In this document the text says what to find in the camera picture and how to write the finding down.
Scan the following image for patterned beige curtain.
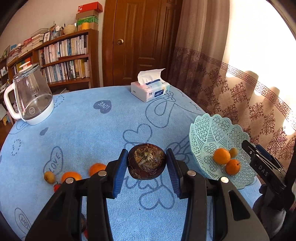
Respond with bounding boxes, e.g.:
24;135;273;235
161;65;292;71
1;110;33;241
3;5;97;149
168;1;295;167

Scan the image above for grey gloved right hand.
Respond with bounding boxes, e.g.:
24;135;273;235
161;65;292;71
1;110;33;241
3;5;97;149
253;177;295;240

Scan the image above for light blue lattice basket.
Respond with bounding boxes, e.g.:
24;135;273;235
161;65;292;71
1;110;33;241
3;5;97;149
189;113;256;189

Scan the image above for smooth orange kumquat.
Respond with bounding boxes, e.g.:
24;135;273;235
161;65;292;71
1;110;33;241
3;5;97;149
61;171;82;183

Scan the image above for brass door knob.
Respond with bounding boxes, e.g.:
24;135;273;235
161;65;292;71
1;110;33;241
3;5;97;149
116;39;124;45

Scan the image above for small dark water chestnut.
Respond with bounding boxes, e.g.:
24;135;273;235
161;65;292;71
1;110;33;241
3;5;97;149
80;214;87;232

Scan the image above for red cherry tomato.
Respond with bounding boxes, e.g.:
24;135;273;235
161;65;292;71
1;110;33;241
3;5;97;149
53;182;61;193
83;229;88;239

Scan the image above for brown wooden door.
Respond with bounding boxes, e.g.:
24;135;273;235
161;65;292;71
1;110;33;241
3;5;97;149
102;1;183;86

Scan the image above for longan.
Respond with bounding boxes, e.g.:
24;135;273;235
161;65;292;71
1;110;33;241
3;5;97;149
44;171;56;184
229;148;238;159

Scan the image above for glass electric kettle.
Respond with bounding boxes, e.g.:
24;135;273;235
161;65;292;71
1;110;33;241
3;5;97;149
4;61;54;126

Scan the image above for wooden bookshelf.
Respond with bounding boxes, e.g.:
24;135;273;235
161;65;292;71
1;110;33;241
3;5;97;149
1;29;100;91

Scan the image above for mandarin orange with stem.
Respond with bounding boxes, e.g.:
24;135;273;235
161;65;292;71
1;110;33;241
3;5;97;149
225;159;241;176

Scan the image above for tissue pack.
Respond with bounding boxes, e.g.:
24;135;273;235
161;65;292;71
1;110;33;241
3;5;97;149
130;68;170;102

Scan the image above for stacked coloured boxes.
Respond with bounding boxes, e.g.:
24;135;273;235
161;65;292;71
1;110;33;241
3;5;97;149
76;1;103;31

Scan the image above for large dark water chestnut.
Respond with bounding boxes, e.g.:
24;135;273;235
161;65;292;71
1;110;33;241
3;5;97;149
127;143;167;180

